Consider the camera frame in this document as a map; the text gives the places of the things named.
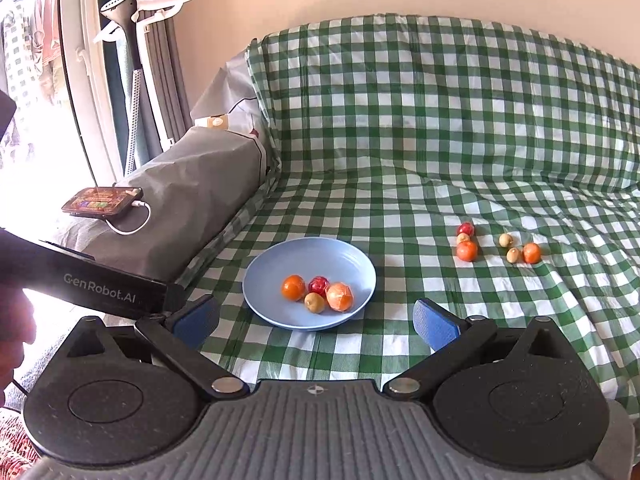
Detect blue plate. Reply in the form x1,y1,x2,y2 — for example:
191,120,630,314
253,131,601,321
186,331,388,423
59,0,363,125
242,237,377,331

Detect hanging clothes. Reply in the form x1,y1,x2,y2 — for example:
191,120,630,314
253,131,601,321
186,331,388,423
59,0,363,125
0,0,67,107

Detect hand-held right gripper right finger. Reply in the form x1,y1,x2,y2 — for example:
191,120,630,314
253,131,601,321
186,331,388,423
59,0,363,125
382,298,577,402

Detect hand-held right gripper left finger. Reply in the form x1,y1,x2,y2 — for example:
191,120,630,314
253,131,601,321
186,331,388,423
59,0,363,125
65,293,250,402

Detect red patterned rug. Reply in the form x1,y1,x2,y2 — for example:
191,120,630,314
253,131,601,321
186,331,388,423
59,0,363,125
0,406,42,472

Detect white charging cable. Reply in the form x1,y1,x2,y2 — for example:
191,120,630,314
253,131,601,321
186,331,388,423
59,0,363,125
106,200,152,236

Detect white door frame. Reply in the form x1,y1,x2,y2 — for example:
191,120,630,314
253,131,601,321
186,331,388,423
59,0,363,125
56,0,127,187

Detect green checked cloth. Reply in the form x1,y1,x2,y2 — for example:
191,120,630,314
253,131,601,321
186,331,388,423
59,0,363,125
175,14,640,413

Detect garment steamer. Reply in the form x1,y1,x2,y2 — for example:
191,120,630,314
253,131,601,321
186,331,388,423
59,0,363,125
92,0,197,174

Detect grey sofa cover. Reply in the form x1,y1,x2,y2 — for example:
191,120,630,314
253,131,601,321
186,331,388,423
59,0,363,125
50,52,282,283

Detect netted orange tangerine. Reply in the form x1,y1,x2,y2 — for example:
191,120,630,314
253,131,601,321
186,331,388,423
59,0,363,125
325,282,355,312

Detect smartphone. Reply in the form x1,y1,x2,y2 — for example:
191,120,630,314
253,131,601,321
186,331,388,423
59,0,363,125
61,187,145,220

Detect grey curtain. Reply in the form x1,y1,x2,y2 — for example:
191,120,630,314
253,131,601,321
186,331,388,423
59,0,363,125
97,0,195,171

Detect person's left hand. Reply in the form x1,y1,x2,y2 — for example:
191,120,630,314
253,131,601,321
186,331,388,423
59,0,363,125
0,287,37,407

